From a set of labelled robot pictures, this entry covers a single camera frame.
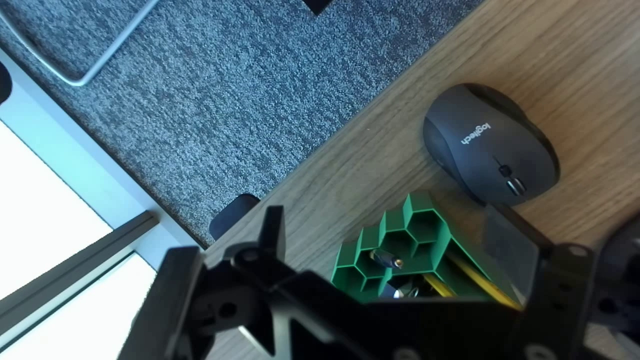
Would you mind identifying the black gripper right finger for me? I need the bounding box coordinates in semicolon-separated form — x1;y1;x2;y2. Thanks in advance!
481;201;597;360

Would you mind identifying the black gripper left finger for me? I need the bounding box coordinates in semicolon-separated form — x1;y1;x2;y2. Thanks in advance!
118;244;258;360

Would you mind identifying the long yellow pencil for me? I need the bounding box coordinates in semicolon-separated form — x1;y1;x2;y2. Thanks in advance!
444;252;527;315

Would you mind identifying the short yellow pencil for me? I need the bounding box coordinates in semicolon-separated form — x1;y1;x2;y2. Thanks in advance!
421;272;463;300

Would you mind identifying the green honeycomb pen holder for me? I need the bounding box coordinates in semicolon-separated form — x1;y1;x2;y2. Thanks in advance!
329;190;528;315

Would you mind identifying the dark grey computer mouse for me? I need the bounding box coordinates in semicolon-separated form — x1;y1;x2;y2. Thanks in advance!
423;83;563;208

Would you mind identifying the silver tipped item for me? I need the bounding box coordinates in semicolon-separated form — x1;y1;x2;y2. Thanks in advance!
369;249;406;270
386;282;423;300

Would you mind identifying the grey metal rail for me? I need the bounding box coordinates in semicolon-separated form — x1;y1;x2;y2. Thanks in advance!
0;210;162;352

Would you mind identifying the dark desk edge bracket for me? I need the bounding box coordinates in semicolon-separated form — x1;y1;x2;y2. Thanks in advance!
208;192;263;243

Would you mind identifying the metal floor frame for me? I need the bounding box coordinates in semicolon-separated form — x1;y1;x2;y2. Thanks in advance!
0;0;162;91

